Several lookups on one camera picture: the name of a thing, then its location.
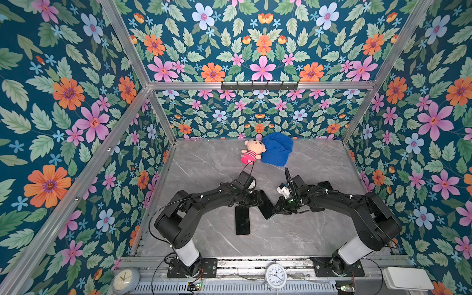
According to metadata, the white round clock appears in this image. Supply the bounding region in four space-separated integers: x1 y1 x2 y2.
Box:
265 263 288 290

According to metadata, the purple-edged smartphone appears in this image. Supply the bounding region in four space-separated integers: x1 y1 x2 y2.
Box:
235 206 251 236

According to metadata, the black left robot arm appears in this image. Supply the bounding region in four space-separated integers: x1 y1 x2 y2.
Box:
154 172 264 277

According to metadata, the white box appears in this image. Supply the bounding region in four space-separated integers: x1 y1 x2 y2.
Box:
382 267 435 291

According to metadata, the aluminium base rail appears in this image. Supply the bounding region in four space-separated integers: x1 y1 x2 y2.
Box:
121 256 414 281

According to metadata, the black phone case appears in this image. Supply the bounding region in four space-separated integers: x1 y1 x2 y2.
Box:
317 181 333 190

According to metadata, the black hook rail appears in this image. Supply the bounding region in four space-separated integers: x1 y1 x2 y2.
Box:
220 81 299 92

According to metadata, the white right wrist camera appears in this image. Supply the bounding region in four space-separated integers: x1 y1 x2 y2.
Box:
277 185 292 199

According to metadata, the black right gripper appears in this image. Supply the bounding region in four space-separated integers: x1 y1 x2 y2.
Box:
270 194 301 215

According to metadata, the beige round clock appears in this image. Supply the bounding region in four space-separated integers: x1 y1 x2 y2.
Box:
111 268 140 295

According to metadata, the pink plush pig toy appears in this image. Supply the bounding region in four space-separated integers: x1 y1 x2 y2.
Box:
240 139 267 165

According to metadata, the blue-edged smartphone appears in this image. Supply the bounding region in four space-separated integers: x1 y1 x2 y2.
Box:
258 200 275 220

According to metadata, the blue baseball cap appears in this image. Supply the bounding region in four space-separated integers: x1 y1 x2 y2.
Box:
261 133 293 167

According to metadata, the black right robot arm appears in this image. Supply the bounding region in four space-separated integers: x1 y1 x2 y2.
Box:
274 167 401 277

